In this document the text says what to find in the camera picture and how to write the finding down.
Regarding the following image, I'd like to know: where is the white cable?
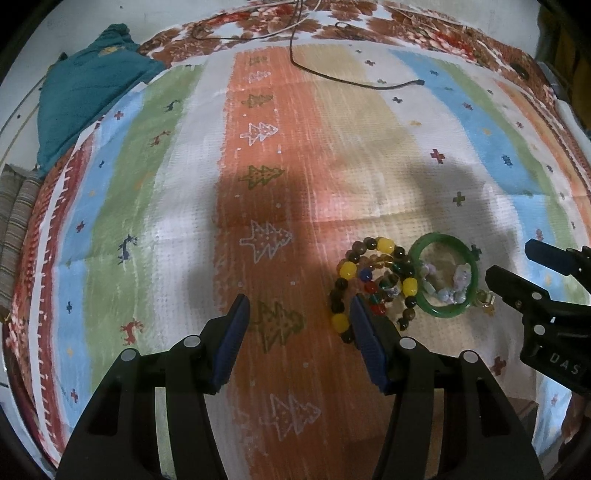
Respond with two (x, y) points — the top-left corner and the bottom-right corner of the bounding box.
(256, 0), (326, 38)

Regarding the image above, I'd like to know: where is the yellow and brown bead bracelet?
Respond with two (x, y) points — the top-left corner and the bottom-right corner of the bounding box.
(330, 236), (421, 344)

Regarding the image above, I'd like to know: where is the striped printed mat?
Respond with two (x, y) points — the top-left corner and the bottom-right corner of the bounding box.
(9, 44), (591, 480)

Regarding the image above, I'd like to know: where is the multicolour bead bracelet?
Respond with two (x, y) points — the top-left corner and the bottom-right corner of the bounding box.
(355, 264), (409, 320)

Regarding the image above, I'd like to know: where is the green jade bangle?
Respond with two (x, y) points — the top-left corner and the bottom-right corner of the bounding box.
(409, 233), (479, 316)

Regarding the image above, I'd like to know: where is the black cable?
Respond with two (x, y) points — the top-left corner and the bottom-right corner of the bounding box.
(191, 0), (426, 90)

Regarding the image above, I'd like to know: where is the striped grey cushion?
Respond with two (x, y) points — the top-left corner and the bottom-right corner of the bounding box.
(0, 164), (43, 315)

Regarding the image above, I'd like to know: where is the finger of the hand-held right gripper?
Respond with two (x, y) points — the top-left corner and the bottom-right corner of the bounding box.
(525, 239), (591, 278)
(485, 264), (556, 325)

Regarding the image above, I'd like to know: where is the pale stone chip bracelet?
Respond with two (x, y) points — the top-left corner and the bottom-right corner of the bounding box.
(418, 261), (474, 305)

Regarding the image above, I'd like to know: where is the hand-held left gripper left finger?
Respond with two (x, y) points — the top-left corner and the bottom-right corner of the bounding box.
(55, 293), (252, 480)

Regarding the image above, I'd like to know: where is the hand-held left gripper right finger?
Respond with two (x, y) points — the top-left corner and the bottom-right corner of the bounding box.
(349, 295), (546, 480)

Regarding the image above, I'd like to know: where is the teal cloth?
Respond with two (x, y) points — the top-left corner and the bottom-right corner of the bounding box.
(36, 23), (168, 178)

